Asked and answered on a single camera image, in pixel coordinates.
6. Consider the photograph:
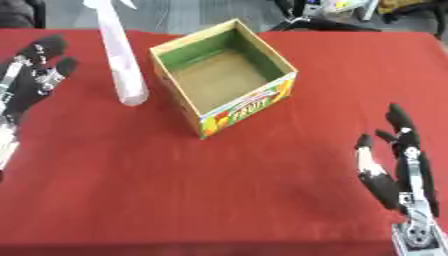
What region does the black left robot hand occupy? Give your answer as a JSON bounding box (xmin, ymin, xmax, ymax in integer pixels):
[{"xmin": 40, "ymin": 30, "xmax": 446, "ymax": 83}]
[{"xmin": 0, "ymin": 34, "xmax": 81, "ymax": 127}]

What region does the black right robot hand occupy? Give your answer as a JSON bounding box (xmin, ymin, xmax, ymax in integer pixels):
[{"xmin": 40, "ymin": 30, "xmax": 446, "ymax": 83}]
[{"xmin": 353, "ymin": 102, "xmax": 443, "ymax": 219}]

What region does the tall white plastic bottle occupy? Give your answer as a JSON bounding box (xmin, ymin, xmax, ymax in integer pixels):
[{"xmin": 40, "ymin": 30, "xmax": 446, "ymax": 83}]
[{"xmin": 82, "ymin": 0, "xmax": 151, "ymax": 108}]

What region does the cardboard box with green inside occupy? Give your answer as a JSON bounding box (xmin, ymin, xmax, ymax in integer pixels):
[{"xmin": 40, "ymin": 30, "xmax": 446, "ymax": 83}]
[{"xmin": 148, "ymin": 18, "xmax": 300, "ymax": 140}]

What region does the black chair base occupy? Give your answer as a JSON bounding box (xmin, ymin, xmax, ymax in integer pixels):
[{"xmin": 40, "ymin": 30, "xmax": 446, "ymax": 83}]
[{"xmin": 267, "ymin": 0, "xmax": 382, "ymax": 33}]

